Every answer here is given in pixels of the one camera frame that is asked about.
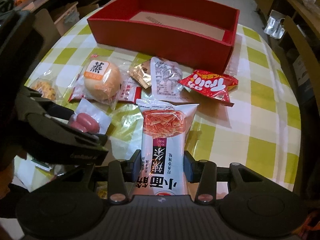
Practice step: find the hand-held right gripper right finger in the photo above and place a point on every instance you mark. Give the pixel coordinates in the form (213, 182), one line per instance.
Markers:
(188, 165)

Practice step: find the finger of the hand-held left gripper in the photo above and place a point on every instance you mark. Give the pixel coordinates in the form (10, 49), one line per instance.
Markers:
(87, 136)
(60, 111)

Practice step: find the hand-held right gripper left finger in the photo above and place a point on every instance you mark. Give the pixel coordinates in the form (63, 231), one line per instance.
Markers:
(137, 163)

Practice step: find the pink sausage packet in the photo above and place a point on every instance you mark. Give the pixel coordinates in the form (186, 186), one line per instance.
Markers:
(86, 122)

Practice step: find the clear cookie packet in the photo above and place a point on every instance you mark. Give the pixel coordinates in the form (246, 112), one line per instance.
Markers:
(46, 88)

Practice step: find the white noodle snack packet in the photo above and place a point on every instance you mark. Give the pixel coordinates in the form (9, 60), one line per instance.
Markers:
(165, 135)

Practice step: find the round bun packet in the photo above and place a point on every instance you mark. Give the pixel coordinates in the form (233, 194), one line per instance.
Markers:
(102, 85)

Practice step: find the labelled vacuum food packet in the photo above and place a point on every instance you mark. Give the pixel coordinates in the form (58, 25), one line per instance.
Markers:
(163, 77)

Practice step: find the red cardboard box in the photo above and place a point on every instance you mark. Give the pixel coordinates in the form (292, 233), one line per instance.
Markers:
(162, 40)

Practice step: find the small red white packet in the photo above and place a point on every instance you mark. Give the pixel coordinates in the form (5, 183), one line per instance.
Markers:
(75, 93)
(131, 93)

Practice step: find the green checked tablecloth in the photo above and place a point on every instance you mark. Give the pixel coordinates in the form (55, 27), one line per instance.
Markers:
(250, 120)

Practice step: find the small gold packet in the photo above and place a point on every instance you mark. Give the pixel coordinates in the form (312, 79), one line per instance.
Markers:
(141, 76)

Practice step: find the red puffed snack packet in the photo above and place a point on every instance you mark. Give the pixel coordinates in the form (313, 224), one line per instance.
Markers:
(207, 85)

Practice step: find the plywood chair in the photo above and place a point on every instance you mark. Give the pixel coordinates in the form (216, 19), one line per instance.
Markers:
(46, 30)

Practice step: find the brown cardboard box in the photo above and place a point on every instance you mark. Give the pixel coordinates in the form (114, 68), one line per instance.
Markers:
(66, 15)

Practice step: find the wooden shelf unit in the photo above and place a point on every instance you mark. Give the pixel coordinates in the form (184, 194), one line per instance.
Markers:
(300, 7)

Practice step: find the wooden chair frame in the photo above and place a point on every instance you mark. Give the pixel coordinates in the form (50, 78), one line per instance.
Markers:
(303, 85)

